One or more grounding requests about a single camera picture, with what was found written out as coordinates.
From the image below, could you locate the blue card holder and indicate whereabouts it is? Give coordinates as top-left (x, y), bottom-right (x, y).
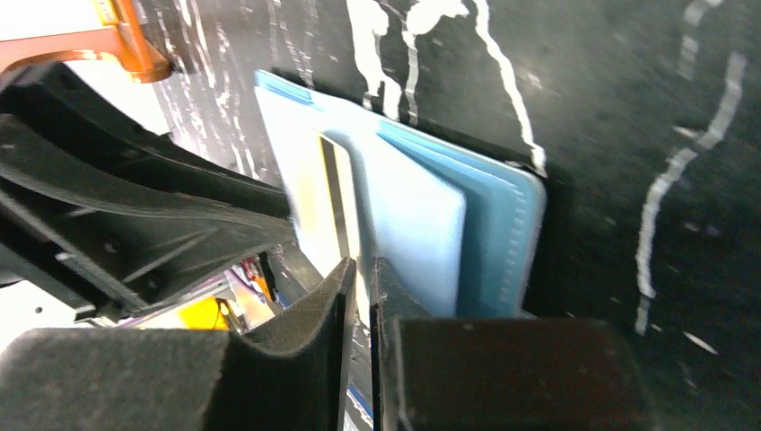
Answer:
top-left (255, 70), bottom-right (547, 317)

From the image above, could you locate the orange wooden rack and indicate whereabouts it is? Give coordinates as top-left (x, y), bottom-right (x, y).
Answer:
top-left (1, 1), bottom-right (172, 84)

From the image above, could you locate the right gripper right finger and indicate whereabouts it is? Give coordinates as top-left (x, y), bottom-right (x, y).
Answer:
top-left (370, 258), bottom-right (654, 430)

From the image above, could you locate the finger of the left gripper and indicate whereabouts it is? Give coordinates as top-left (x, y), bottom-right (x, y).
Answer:
top-left (1, 113), bottom-right (293, 312)
top-left (1, 62), bottom-right (291, 217)

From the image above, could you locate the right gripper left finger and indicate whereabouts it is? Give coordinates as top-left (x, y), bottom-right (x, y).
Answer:
top-left (1, 258), bottom-right (356, 430)

